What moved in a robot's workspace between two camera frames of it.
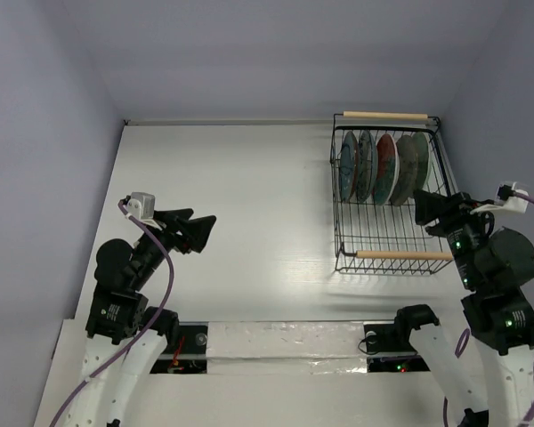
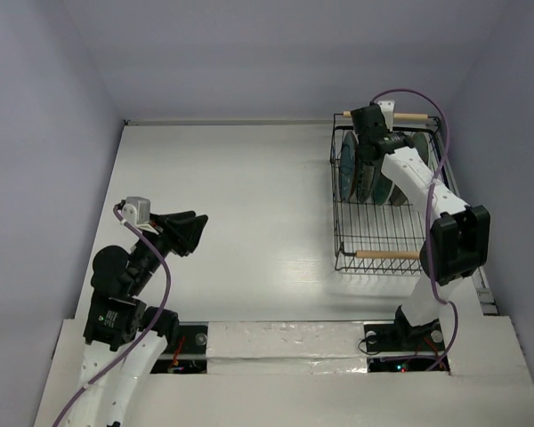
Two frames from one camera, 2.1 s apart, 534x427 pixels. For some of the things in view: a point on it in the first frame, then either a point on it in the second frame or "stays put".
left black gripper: (194, 232) stays put
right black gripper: (448, 213) → (366, 149)
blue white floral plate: (367, 165) stays put
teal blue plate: (350, 166) stays put
